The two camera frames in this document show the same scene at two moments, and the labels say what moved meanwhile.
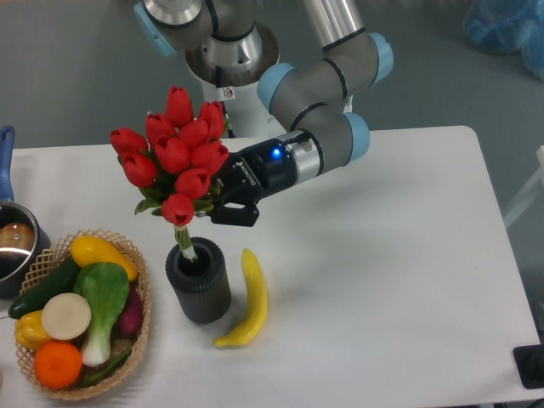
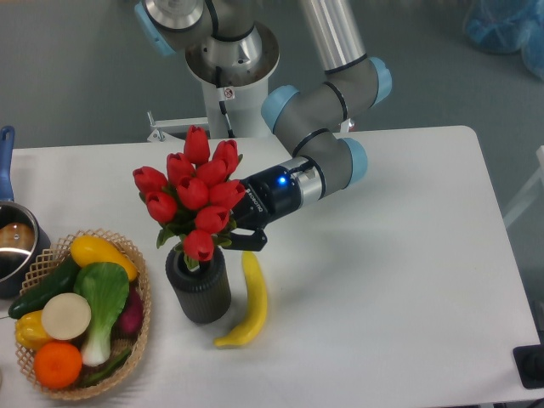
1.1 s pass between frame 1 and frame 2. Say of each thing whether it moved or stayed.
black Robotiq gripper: moved
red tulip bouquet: moved
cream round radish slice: stayed
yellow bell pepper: stayed
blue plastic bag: stayed
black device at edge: stayed
